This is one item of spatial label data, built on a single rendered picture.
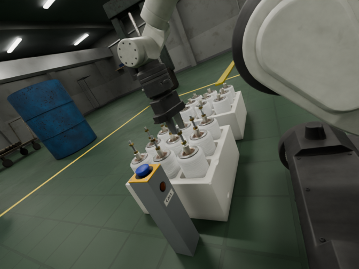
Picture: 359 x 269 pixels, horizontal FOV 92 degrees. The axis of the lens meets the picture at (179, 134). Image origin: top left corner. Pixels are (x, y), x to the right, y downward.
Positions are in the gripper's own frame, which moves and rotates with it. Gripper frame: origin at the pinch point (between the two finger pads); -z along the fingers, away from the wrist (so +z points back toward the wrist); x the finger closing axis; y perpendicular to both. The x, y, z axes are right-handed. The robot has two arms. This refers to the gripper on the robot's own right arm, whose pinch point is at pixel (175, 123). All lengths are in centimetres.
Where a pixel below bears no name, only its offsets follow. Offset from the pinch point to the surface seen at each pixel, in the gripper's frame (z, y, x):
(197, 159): -13.1, -4.5, -1.7
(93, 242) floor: -37, 41, -38
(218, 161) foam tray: -19.5, -6.1, 5.8
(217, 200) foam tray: -26.2, -9.3, -5.2
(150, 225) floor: -36.7, 19.3, -19.6
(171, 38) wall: 138, 672, 765
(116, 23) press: 145, 337, 237
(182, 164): -13.0, -0.3, -4.8
